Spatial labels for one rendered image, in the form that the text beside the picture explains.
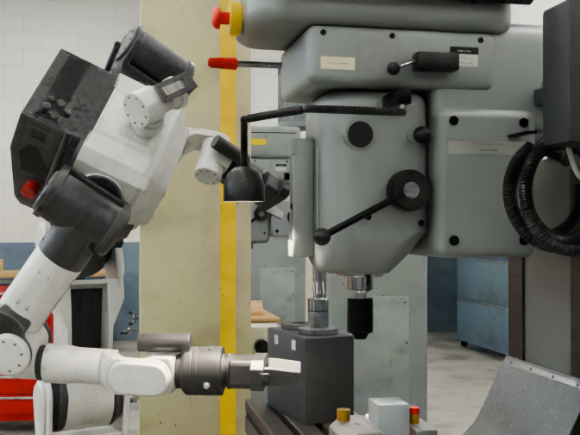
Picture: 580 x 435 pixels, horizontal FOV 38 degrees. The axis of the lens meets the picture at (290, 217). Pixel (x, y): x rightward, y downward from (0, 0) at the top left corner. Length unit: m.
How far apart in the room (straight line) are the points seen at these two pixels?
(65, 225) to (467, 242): 0.69
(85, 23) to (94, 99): 9.10
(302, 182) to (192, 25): 1.87
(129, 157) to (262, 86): 9.22
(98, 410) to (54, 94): 0.71
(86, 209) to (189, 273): 1.74
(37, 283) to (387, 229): 0.62
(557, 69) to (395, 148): 0.31
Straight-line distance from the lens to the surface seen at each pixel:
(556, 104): 1.32
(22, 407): 6.09
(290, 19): 1.42
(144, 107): 1.54
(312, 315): 1.89
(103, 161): 1.58
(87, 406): 1.92
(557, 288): 1.65
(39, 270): 1.54
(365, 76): 1.43
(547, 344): 1.69
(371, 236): 1.44
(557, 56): 1.32
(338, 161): 1.44
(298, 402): 1.89
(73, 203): 1.50
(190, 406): 3.27
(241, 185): 1.43
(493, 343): 9.20
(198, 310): 3.22
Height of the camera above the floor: 1.39
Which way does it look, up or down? 1 degrees up
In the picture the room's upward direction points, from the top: straight up
